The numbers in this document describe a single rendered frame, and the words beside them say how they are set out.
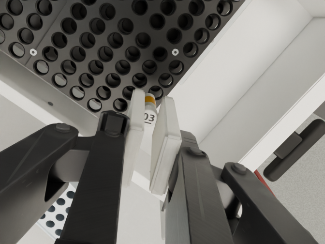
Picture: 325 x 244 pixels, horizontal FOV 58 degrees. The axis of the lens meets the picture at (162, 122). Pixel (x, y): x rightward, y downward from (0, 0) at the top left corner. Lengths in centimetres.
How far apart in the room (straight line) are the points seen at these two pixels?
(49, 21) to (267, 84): 21
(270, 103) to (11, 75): 24
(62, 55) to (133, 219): 31
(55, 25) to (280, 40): 22
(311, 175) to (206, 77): 124
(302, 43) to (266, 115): 9
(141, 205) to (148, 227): 4
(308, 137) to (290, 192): 124
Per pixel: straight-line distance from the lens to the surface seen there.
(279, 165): 30
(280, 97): 28
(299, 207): 160
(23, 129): 46
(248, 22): 33
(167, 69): 26
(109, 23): 25
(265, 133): 26
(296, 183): 151
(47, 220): 48
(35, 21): 30
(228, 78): 33
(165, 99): 18
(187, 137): 15
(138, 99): 17
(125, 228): 51
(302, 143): 30
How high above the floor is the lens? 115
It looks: 70 degrees down
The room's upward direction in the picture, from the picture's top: 174 degrees clockwise
